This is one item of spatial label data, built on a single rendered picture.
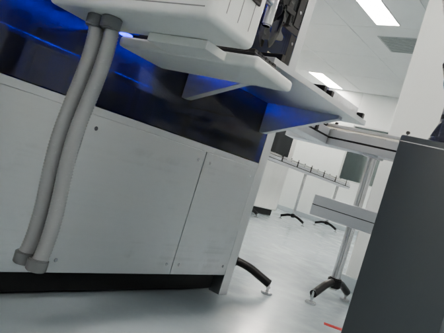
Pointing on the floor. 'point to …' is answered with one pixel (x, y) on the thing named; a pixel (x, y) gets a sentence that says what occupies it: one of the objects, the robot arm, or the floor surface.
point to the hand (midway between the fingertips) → (265, 41)
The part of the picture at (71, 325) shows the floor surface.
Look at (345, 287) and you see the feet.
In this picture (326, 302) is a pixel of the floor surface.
